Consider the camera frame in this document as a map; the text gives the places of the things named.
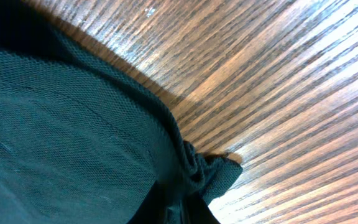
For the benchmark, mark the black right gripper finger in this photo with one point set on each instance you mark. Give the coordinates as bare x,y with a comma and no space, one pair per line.
196,211

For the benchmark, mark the black polo shirt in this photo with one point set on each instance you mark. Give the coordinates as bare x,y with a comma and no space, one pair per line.
82,142

